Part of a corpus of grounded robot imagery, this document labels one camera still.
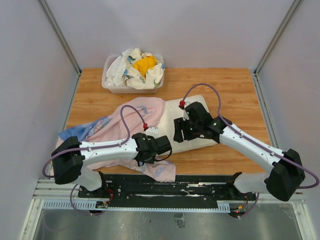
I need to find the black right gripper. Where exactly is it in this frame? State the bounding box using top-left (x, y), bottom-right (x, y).
top-left (173, 116), bottom-right (202, 143)

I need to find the cream white pillow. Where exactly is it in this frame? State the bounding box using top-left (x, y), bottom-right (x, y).
top-left (146, 98), bottom-right (217, 154)

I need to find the pink blue printed pillowcase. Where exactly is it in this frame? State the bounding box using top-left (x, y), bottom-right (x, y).
top-left (56, 97), bottom-right (176, 182)

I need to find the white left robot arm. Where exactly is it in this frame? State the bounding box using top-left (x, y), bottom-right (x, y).
top-left (51, 133), bottom-right (172, 198)

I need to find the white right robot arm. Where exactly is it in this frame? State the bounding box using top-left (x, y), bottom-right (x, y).
top-left (173, 101), bottom-right (306, 202)

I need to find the translucent plastic bin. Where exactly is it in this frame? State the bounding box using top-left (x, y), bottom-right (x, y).
top-left (101, 48), bottom-right (165, 94)

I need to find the cream floral printed cloth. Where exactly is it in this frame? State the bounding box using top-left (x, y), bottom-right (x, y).
top-left (121, 48), bottom-right (165, 90)

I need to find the yellow orange cloth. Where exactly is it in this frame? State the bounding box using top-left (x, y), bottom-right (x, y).
top-left (132, 55), bottom-right (157, 77)

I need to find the white crumpled cloth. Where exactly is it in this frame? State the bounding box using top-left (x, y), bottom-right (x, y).
top-left (105, 56), bottom-right (127, 87)

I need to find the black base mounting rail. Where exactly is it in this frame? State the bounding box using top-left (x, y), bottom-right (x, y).
top-left (78, 174), bottom-right (256, 210)

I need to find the white slotted cable duct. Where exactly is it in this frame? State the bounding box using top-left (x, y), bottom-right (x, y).
top-left (42, 199), bottom-right (231, 213)

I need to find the right aluminium frame post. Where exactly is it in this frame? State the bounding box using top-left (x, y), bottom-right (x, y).
top-left (253, 0), bottom-right (304, 75)

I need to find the aluminium frame post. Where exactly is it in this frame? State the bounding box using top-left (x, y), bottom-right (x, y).
top-left (37, 0), bottom-right (82, 76)
top-left (253, 0), bottom-right (304, 75)

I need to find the left aluminium frame post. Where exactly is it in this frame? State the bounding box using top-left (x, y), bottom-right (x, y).
top-left (37, 0), bottom-right (82, 76)

